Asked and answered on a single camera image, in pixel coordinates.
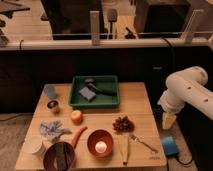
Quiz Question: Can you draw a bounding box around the green plastic tray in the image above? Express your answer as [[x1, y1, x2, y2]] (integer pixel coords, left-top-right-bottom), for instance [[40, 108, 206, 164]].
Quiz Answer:
[[68, 75, 120, 109]]

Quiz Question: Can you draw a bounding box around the wooden cutting board table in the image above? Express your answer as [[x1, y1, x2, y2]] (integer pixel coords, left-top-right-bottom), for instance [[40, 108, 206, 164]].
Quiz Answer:
[[14, 81, 168, 171]]

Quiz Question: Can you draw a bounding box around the white paper cup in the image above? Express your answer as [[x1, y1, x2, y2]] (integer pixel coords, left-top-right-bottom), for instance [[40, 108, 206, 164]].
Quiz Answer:
[[25, 137, 46, 156]]

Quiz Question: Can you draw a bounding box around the small metal can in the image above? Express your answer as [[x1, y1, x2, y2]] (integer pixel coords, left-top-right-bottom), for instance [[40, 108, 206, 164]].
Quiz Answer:
[[47, 100, 60, 114]]

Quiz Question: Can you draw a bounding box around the orange apple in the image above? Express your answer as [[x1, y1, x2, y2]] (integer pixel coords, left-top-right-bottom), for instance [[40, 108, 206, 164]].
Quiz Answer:
[[70, 110, 83, 124]]

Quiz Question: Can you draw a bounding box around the silver fork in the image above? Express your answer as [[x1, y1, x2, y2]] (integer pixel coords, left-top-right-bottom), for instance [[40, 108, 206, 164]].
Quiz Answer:
[[129, 134, 158, 153]]

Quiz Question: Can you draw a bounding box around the blue towel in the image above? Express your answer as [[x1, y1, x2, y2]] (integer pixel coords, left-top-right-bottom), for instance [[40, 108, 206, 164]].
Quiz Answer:
[[39, 120, 71, 142]]

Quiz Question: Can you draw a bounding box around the blue box on floor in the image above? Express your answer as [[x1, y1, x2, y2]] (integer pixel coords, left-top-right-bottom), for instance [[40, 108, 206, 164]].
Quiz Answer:
[[161, 136, 179, 156]]

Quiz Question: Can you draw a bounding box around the dark spatula in bowl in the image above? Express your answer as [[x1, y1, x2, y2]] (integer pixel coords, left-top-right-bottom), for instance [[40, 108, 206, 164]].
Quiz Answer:
[[55, 143, 67, 171]]

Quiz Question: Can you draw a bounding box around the dark grape bunch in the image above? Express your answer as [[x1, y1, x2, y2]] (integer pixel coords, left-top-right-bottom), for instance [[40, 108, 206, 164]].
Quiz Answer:
[[113, 116, 135, 132]]

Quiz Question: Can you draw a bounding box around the black handled brush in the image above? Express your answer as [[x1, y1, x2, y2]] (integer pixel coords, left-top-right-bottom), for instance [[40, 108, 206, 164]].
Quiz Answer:
[[85, 78, 117, 96]]

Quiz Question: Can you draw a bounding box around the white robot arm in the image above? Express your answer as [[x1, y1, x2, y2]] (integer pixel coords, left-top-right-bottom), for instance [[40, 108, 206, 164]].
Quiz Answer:
[[158, 66, 213, 130]]

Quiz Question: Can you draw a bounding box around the red bowl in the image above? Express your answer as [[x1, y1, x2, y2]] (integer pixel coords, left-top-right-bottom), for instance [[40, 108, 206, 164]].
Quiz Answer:
[[87, 130, 114, 158]]

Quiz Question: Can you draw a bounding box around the orange carrot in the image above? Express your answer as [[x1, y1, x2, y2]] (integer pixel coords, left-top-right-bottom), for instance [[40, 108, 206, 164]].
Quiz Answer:
[[71, 126, 88, 148]]

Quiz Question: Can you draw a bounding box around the white egg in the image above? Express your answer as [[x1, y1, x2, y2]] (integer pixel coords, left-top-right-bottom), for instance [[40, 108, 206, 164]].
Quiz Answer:
[[95, 141, 107, 153]]

